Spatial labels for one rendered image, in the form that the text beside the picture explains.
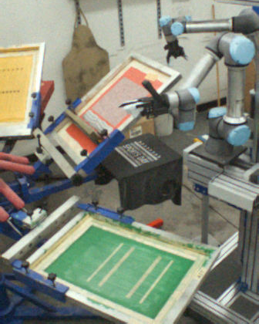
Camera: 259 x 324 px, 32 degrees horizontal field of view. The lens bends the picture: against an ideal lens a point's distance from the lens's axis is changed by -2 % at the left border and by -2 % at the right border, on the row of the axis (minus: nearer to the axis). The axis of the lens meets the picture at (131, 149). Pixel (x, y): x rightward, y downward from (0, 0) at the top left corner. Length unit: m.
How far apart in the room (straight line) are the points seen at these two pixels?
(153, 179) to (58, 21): 2.31
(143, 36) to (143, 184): 2.58
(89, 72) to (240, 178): 2.89
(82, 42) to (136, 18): 0.69
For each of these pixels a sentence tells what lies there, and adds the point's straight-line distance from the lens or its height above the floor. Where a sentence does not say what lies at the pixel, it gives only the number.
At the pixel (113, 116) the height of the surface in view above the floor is 1.30.
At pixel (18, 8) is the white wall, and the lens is 4.58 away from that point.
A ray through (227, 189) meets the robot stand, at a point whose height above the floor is 1.17.
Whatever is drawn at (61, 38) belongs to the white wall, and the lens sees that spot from 4.77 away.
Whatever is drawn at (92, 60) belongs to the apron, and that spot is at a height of 1.01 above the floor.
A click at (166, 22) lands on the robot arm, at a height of 1.80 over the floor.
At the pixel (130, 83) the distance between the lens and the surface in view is 2.92.
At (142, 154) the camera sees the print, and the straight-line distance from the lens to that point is 3.05.
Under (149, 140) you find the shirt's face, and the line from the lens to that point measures 3.23.
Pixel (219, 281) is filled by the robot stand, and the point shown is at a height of 0.21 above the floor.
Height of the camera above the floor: 2.44
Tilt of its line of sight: 29 degrees down
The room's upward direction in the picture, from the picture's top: 4 degrees counter-clockwise
